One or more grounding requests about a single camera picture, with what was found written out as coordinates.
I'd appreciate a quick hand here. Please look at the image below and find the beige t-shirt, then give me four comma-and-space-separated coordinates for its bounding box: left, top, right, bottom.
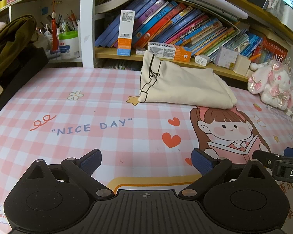
138, 51, 237, 109

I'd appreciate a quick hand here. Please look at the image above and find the pink checkered table mat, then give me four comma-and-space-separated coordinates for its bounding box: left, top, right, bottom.
0, 66, 293, 234

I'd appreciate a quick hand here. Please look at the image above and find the pink white plush bunny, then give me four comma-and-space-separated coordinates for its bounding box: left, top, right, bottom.
248, 58, 293, 110

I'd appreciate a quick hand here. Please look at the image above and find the small beige box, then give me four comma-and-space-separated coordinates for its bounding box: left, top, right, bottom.
233, 54, 251, 75

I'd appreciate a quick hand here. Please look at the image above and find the red book box set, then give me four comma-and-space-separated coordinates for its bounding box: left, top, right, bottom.
251, 37, 287, 63

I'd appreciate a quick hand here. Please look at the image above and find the white power adapter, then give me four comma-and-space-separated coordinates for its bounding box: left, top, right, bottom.
195, 54, 210, 66

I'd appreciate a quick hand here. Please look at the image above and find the white cube box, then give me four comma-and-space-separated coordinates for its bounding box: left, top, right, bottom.
215, 47, 239, 70

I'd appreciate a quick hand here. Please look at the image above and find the white green-lid jar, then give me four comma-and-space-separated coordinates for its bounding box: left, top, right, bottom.
59, 31, 80, 60

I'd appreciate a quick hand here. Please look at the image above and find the flat white orange box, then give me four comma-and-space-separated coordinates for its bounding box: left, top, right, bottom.
147, 42, 192, 62

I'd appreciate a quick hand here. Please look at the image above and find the wooden white bookshelf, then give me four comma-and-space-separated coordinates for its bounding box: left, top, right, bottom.
0, 0, 293, 81

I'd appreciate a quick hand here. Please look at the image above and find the olive brown bag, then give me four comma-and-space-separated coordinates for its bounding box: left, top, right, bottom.
0, 15, 37, 76

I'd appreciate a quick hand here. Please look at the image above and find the row of colourful books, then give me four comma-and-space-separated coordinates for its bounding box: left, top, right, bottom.
95, 0, 263, 62

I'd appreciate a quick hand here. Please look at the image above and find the tall white orange box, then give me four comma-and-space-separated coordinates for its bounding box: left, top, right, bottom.
117, 10, 135, 56

